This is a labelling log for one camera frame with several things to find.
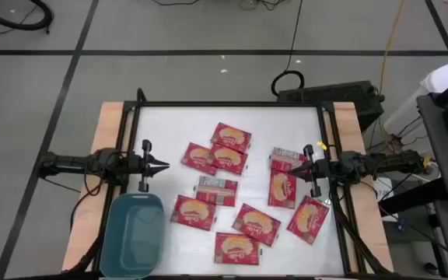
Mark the teal plastic basket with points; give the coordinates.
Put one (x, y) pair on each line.
(130, 241)

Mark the black perforated equipment case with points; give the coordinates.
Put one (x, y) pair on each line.
(325, 95)

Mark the black side desk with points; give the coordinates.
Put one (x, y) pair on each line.
(442, 163)

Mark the short black post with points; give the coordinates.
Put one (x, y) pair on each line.
(141, 96)

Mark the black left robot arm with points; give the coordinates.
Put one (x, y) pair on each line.
(68, 163)

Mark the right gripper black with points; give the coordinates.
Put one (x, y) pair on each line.
(323, 169)

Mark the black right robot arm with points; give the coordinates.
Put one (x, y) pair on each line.
(383, 161)

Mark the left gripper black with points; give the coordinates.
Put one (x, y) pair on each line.
(138, 167)

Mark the white paper sheet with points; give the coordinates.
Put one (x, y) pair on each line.
(383, 192)

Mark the small yellow tag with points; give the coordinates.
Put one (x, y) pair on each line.
(322, 146)

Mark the yellow plug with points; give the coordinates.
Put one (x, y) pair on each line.
(426, 161)

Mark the small blue connector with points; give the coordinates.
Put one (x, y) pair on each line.
(402, 225)

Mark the black desk leg bar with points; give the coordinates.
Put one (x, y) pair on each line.
(414, 194)

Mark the white bin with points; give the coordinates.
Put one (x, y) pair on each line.
(447, 75)

